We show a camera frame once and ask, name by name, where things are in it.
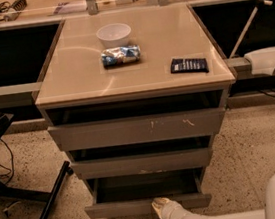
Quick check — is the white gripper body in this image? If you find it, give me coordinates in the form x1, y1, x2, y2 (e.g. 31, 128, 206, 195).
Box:
161, 201, 191, 219

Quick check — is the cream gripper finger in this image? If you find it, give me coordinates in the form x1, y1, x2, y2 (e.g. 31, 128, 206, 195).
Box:
151, 197, 171, 219

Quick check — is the grey bottom drawer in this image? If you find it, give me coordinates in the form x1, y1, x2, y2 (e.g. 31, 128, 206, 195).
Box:
85, 168, 212, 219

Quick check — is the grey drawer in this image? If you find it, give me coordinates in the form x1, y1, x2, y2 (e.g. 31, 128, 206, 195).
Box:
48, 107, 226, 151
85, 168, 212, 219
71, 148, 213, 180

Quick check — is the grey middle drawer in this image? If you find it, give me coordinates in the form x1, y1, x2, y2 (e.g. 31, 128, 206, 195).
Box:
71, 148, 213, 180

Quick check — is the grey drawer cabinet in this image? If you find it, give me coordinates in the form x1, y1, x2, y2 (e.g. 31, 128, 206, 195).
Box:
23, 0, 249, 202

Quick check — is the grey top drawer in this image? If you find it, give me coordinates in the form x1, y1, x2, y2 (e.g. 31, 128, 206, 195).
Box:
48, 107, 226, 151

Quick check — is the blue white snack bag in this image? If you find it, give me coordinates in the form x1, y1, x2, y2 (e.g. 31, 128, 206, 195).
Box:
101, 45, 140, 67

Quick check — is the white bowl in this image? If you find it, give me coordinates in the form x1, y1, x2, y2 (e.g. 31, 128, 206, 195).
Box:
96, 23, 131, 49

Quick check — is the black brush tool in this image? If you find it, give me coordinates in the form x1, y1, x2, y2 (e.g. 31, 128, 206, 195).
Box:
2, 0, 27, 22

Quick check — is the black floor cable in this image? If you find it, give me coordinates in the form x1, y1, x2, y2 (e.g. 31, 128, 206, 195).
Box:
0, 136, 18, 186

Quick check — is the white dustpan with handle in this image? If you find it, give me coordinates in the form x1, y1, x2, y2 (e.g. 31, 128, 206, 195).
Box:
228, 0, 275, 76

